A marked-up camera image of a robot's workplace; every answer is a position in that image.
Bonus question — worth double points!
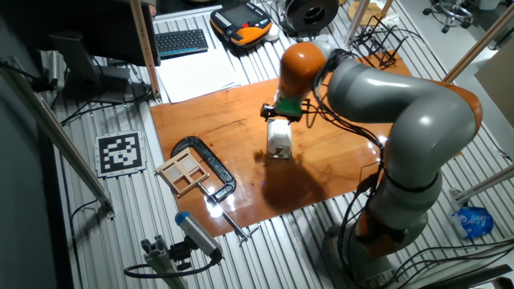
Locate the beige cardboard panel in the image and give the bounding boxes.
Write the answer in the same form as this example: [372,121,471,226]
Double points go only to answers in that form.
[474,47,514,129]

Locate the small wooden window frame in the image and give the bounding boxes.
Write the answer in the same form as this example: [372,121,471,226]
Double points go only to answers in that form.
[155,147,210,197]

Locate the black computer monitor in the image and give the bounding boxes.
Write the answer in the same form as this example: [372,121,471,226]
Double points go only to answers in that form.
[0,0,161,67]

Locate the black wire rack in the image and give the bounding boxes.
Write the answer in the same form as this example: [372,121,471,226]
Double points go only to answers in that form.
[349,14,409,69]

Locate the black camera bracket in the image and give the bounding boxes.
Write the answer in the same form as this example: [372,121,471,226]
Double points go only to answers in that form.
[168,236,194,272]

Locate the wooden upright post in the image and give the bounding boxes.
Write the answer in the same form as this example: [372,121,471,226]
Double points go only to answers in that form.
[128,0,162,104]

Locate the black floor cables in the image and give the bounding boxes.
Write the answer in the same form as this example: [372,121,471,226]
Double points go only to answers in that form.
[385,236,514,289]

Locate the black round spool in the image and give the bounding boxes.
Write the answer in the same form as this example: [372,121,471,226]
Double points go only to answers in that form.
[284,0,341,36]

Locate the long wooden beam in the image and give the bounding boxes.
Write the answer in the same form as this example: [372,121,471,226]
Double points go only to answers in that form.
[441,3,514,84]

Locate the office chair base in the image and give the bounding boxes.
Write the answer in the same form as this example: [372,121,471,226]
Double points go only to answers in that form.
[422,0,475,35]

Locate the grey metal cylinder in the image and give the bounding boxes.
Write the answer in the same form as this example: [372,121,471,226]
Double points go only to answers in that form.
[47,50,65,92]

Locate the silver metal post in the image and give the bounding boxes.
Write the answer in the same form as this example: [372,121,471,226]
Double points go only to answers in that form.
[344,0,373,44]

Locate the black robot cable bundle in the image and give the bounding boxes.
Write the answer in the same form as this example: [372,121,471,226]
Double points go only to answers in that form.
[304,47,386,289]

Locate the grey camera with blue cap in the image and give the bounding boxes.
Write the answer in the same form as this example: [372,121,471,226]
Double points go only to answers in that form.
[174,211,224,260]

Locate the short grey aluminium beam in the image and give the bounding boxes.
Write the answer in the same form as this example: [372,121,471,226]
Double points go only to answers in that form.
[449,163,514,206]

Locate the black flat bar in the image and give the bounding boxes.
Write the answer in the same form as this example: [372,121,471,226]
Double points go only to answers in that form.
[417,263,514,289]

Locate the black monitor cables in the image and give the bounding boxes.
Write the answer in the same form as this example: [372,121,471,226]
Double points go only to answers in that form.
[59,90,153,128]

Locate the black C-clamp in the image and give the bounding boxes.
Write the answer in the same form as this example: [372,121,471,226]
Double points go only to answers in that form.
[170,135,262,245]

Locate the white paper sheets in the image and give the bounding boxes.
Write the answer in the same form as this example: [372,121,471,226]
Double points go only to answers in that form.
[154,50,242,104]

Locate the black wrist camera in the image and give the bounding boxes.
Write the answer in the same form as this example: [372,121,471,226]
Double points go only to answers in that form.
[259,103,279,122]

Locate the short aluminium profile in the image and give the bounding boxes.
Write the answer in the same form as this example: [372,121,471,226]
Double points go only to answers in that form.
[140,234,190,289]

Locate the black white marker board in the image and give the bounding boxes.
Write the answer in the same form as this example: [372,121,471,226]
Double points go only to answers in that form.
[94,130,149,179]

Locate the black computer keyboard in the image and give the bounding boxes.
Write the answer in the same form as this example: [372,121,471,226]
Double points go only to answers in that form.
[154,28,210,58]

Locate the orange black teach pendant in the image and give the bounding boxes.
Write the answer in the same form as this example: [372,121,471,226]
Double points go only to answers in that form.
[209,2,274,48]

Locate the green wrist flange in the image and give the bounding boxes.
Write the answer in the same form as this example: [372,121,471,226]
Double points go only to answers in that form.
[275,98,303,118]

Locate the long grey aluminium beam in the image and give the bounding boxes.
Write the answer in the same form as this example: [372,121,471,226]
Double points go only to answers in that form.
[0,55,116,220]

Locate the blue plastic bag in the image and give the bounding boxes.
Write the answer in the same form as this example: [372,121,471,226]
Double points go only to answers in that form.
[450,206,495,241]

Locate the white computer mouse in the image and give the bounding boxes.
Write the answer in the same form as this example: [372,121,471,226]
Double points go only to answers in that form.
[263,24,281,43]

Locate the black monitor stand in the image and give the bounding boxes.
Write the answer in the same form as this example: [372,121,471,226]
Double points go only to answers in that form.
[48,34,132,104]

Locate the black camera cable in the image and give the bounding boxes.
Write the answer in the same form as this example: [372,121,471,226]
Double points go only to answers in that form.
[123,256,222,279]

